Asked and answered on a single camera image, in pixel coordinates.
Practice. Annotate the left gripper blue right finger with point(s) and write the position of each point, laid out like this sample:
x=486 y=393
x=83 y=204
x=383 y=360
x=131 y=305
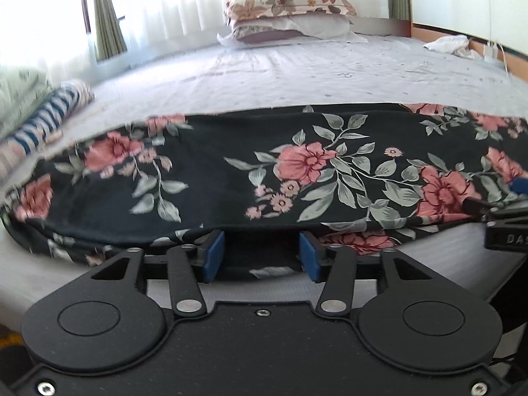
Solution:
x=335 y=269

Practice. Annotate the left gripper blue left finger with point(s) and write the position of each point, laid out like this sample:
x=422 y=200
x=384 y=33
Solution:
x=187 y=267

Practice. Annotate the blue striped folded blanket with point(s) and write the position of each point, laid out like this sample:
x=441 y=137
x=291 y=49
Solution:
x=43 y=125

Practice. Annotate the left green curtain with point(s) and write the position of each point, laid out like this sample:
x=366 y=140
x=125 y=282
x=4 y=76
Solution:
x=109 y=36

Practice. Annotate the white bottom pillow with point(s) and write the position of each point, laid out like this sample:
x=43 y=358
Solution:
x=289 y=30

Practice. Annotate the black floral pants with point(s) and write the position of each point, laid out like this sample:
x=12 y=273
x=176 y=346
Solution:
x=368 y=176

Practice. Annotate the floral top pillow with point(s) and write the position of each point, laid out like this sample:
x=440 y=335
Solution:
x=235 y=10

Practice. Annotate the white charger block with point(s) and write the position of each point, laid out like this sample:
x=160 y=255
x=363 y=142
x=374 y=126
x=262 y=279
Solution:
x=491 y=53

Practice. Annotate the white crumpled cloth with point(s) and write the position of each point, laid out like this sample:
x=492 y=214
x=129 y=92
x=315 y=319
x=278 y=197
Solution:
x=458 y=45

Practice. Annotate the white sheer curtain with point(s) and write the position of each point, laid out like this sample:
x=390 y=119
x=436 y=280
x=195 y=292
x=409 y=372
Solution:
x=93 y=39

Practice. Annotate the green folded quilt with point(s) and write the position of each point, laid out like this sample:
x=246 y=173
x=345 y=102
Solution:
x=22 y=90

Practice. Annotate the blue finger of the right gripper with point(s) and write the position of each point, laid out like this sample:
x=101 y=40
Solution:
x=519 y=185

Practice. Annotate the wooden bed frame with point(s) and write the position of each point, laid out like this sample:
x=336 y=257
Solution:
x=515 y=62

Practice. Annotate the grey patterned bed sheet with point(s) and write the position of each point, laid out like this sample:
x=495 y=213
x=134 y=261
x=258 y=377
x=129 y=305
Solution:
x=218 y=79

